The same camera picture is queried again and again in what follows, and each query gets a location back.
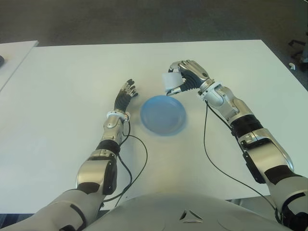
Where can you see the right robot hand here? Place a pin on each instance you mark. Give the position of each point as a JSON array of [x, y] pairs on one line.
[[193, 72]]

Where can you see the white charger block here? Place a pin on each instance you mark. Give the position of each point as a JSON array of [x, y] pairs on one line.
[[171, 81]]

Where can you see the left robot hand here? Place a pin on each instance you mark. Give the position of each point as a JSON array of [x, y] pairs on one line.
[[122, 99]]

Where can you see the seated person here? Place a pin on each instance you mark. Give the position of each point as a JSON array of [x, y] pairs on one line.
[[305, 54]]

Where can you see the white side table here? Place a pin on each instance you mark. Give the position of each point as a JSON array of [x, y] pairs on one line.
[[14, 60]]

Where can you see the black office chair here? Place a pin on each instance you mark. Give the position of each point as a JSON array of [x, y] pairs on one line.
[[297, 42]]

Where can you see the grey robot torso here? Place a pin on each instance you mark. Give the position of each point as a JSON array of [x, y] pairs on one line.
[[156, 214]]

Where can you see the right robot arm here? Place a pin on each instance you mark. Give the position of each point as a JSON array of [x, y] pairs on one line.
[[264, 146]]

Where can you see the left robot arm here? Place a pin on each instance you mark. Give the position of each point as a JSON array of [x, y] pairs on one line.
[[93, 173]]

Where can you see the blue plate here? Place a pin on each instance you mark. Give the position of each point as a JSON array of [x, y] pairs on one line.
[[163, 118]]

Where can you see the small white floor object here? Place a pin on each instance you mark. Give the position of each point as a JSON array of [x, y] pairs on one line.
[[291, 66]]

